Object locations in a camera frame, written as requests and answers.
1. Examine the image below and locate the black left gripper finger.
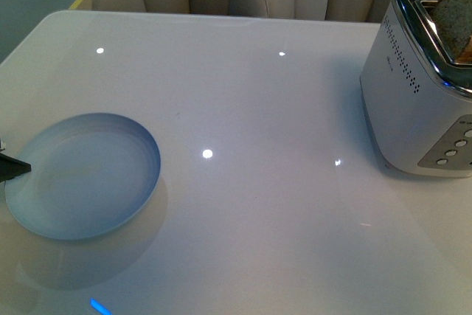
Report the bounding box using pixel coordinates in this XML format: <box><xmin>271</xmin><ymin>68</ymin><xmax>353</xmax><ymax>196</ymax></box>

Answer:
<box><xmin>0</xmin><ymin>153</ymin><xmax>32</xmax><ymax>182</ymax></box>

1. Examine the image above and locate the light blue plate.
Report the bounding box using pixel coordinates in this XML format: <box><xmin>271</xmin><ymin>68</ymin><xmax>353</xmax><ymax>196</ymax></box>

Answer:
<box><xmin>5</xmin><ymin>113</ymin><xmax>161</xmax><ymax>240</ymax></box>

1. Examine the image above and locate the white chrome two-slot toaster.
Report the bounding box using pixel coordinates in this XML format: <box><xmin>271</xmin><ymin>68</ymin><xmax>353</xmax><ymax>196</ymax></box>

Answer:
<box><xmin>360</xmin><ymin>0</ymin><xmax>471</xmax><ymax>178</ymax></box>

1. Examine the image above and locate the toast bread slice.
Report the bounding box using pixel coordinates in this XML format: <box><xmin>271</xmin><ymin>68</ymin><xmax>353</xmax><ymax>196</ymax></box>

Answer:
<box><xmin>431</xmin><ymin>0</ymin><xmax>471</xmax><ymax>63</ymax></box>

